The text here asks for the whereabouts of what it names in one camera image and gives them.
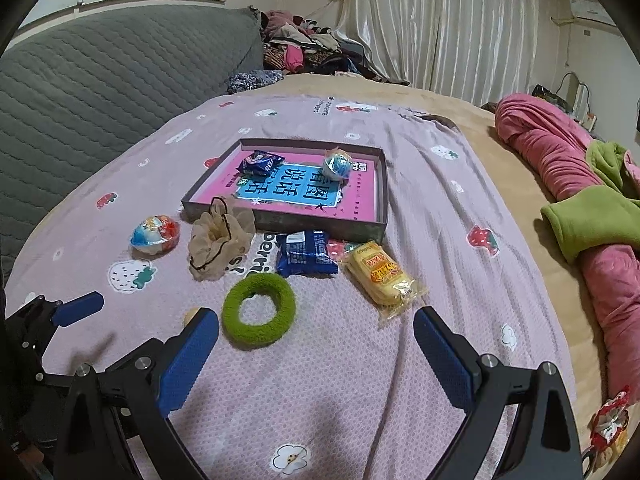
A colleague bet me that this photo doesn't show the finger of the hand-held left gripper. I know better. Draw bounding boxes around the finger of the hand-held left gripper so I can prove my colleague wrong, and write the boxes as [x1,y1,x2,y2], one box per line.
[30,291,106,331]

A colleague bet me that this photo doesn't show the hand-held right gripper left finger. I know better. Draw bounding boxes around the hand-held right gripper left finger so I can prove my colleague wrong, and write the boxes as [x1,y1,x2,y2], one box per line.
[52,306,221,480]

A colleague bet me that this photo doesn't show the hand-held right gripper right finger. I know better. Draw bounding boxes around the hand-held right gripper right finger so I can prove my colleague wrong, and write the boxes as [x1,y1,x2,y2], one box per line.
[412,306,586,480]

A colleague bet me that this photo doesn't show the green fuzzy scrunchie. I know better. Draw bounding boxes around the green fuzzy scrunchie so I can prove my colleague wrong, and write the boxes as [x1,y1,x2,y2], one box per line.
[221,274,297,348]

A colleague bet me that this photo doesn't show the beige sheer scrunchie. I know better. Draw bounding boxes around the beige sheer scrunchie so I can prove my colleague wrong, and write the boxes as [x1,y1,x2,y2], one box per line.
[187,196,257,282]

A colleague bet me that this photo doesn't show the red blue toy capsule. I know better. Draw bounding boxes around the red blue toy capsule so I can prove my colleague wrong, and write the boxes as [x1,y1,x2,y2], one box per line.
[130,214,182,255]

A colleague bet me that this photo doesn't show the shallow grey cardboard box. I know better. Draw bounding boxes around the shallow grey cardboard box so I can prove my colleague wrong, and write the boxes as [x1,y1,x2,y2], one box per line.
[181,137,391,245]

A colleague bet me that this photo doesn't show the yellow snack packet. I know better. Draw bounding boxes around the yellow snack packet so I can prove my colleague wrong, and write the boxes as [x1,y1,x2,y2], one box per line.
[339,241,428,322]

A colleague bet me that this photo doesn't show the large blue snack packet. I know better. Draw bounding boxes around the large blue snack packet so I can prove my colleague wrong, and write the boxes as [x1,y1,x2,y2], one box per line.
[275,230,340,278]

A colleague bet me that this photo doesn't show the pink strawberry print blanket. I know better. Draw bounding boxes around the pink strawberry print blanket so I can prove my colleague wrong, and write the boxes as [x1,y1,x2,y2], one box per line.
[0,91,576,480]

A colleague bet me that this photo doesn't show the red white patterned bag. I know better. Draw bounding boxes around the red white patterned bag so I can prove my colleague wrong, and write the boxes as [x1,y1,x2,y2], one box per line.
[587,390,632,453]

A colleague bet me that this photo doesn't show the pink picture book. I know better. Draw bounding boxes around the pink picture book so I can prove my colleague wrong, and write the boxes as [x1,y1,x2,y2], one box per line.
[192,142,383,223]

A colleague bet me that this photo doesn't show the green fleece blanket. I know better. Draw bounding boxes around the green fleece blanket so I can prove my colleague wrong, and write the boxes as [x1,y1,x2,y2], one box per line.
[540,140,640,266]

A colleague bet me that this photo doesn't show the small blue snack packet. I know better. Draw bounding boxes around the small blue snack packet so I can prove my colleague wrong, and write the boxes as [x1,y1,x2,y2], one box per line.
[236,149,286,177]

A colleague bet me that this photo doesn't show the grey quilted headboard cover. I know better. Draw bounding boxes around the grey quilted headboard cover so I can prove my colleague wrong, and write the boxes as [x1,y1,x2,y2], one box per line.
[0,6,266,281]

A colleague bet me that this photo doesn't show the blue white toy capsule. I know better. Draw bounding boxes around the blue white toy capsule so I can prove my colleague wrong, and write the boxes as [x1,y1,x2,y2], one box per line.
[322,147,355,181]

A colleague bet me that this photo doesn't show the beige bed sheet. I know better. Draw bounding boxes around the beige bed sheet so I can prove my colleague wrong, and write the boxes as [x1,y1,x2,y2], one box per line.
[280,72,640,480]

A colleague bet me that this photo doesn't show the pink quilt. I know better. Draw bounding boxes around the pink quilt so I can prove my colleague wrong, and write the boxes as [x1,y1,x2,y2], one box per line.
[494,92,640,406]

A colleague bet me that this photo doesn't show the dark bag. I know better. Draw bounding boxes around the dark bag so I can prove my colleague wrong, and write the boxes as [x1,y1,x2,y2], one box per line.
[531,84,568,111]

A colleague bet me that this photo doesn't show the blue patterned cloth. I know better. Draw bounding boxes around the blue patterned cloth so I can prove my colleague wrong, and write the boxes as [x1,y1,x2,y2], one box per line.
[227,70,285,95]

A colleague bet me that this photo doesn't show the oval vanity mirror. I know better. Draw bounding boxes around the oval vanity mirror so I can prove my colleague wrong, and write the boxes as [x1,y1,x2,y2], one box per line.
[557,71,595,122]

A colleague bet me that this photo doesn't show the pile of clothes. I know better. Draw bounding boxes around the pile of clothes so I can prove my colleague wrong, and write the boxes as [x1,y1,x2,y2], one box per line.
[260,7,411,87]

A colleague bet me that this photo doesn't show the white satin curtain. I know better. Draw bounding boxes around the white satin curtain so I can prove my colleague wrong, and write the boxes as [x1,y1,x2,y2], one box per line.
[332,0,541,108]

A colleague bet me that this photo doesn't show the white air conditioner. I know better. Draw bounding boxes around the white air conditioner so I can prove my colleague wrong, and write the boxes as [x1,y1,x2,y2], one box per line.
[570,0,618,28]

